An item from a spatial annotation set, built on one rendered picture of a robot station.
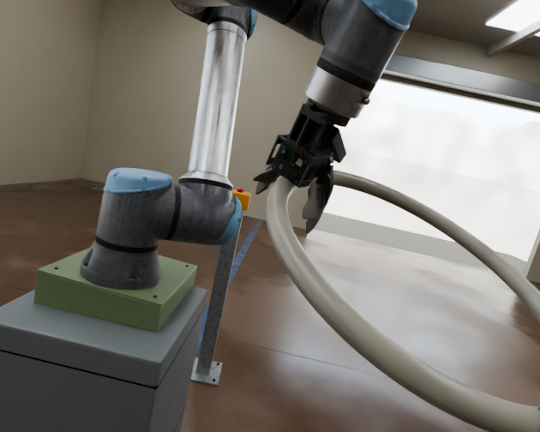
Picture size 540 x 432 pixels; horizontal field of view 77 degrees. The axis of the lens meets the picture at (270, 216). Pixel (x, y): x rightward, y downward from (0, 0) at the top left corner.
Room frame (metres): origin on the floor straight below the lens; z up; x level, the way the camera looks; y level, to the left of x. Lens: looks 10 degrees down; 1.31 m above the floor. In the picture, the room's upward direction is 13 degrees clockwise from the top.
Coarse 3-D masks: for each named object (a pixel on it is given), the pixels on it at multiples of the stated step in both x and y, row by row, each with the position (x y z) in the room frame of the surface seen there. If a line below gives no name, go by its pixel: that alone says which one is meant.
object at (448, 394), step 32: (288, 192) 0.50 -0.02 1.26; (384, 192) 0.69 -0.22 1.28; (288, 224) 0.41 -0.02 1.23; (448, 224) 0.67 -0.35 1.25; (288, 256) 0.36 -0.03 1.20; (480, 256) 0.63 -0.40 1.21; (320, 288) 0.32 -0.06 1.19; (512, 288) 0.57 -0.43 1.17; (352, 320) 0.30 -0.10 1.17; (384, 352) 0.28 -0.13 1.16; (416, 384) 0.27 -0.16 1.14; (448, 384) 0.27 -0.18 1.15; (480, 416) 0.26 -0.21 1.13; (512, 416) 0.27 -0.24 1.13
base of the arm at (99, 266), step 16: (96, 240) 0.77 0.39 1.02; (96, 256) 0.75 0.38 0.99; (112, 256) 0.75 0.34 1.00; (128, 256) 0.76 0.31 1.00; (144, 256) 0.78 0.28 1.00; (80, 272) 0.76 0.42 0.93; (96, 272) 0.73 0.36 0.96; (112, 272) 0.74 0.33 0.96; (128, 272) 0.75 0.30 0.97; (144, 272) 0.78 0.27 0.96; (112, 288) 0.73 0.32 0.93; (128, 288) 0.74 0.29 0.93
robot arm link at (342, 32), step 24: (336, 0) 0.50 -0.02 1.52; (360, 0) 0.45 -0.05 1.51; (384, 0) 0.44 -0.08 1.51; (408, 0) 0.45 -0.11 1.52; (336, 24) 0.48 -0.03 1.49; (360, 24) 0.46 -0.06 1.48; (384, 24) 0.45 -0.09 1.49; (408, 24) 0.47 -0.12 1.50; (336, 48) 0.47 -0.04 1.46; (360, 48) 0.46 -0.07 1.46; (384, 48) 0.47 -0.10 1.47; (336, 72) 0.48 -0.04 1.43; (360, 72) 0.47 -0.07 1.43
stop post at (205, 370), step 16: (240, 192) 1.76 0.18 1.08; (240, 224) 1.74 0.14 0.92; (224, 256) 1.74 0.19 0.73; (224, 272) 1.74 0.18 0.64; (224, 288) 1.74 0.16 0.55; (224, 304) 1.78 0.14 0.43; (208, 320) 1.73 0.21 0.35; (208, 336) 1.74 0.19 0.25; (208, 352) 1.74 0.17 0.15; (208, 368) 1.74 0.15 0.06
